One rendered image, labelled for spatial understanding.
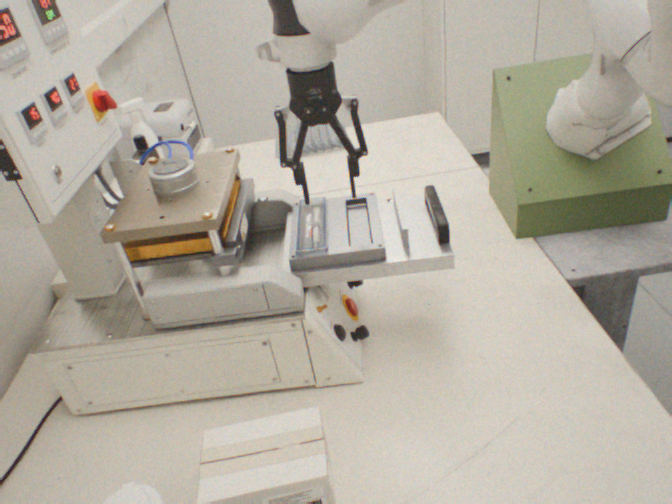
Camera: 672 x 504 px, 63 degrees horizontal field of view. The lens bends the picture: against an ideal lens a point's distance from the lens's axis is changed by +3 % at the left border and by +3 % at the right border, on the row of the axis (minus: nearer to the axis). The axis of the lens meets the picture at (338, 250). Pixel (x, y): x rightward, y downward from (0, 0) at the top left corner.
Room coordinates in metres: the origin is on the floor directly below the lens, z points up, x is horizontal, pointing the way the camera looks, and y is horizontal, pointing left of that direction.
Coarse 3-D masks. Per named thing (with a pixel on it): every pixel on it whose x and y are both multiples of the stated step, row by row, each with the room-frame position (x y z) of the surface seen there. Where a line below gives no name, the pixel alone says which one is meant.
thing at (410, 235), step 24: (288, 216) 0.94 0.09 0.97; (384, 216) 0.88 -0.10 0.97; (408, 216) 0.87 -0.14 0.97; (432, 216) 0.86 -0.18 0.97; (288, 240) 0.85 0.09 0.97; (384, 240) 0.80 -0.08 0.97; (408, 240) 0.76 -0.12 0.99; (432, 240) 0.78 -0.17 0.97; (288, 264) 0.77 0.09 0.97; (360, 264) 0.74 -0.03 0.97; (384, 264) 0.73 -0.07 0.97; (408, 264) 0.73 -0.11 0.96; (432, 264) 0.73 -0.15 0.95
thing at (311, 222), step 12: (300, 204) 0.92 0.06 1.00; (312, 204) 0.91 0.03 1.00; (324, 204) 0.91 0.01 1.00; (300, 216) 0.88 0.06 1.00; (312, 216) 0.87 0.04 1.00; (324, 216) 0.86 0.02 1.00; (300, 228) 0.83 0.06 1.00; (312, 228) 0.83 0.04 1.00; (324, 228) 0.82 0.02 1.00; (300, 240) 0.79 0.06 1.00; (312, 240) 0.79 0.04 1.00; (324, 240) 0.78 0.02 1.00
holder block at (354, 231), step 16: (336, 208) 0.90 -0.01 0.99; (352, 208) 0.92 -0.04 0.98; (368, 208) 0.89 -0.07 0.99; (336, 224) 0.84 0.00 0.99; (352, 224) 0.86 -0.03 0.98; (368, 224) 0.85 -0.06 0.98; (336, 240) 0.79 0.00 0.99; (352, 240) 0.80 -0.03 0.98; (368, 240) 0.79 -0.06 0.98; (288, 256) 0.76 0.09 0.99; (304, 256) 0.75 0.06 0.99; (320, 256) 0.75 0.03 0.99; (336, 256) 0.75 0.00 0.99; (352, 256) 0.74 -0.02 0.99; (368, 256) 0.74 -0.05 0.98; (384, 256) 0.74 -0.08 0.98
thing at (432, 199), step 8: (432, 192) 0.87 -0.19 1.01; (432, 200) 0.84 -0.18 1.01; (432, 208) 0.82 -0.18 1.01; (440, 208) 0.81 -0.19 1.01; (440, 216) 0.79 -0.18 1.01; (440, 224) 0.76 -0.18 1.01; (448, 224) 0.76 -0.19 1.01; (440, 232) 0.76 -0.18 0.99; (448, 232) 0.76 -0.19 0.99; (440, 240) 0.76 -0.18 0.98; (448, 240) 0.76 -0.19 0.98
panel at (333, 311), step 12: (312, 288) 0.77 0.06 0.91; (336, 288) 0.86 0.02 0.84; (348, 288) 0.91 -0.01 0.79; (312, 300) 0.74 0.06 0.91; (336, 300) 0.82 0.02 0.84; (312, 312) 0.71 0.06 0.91; (324, 312) 0.74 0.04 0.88; (336, 312) 0.78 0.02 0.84; (348, 312) 0.82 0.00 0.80; (324, 324) 0.71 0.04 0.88; (336, 324) 0.74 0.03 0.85; (348, 324) 0.79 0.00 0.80; (336, 336) 0.71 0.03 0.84; (348, 336) 0.75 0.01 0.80; (348, 348) 0.72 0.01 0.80; (360, 348) 0.75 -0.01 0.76; (360, 360) 0.72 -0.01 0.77
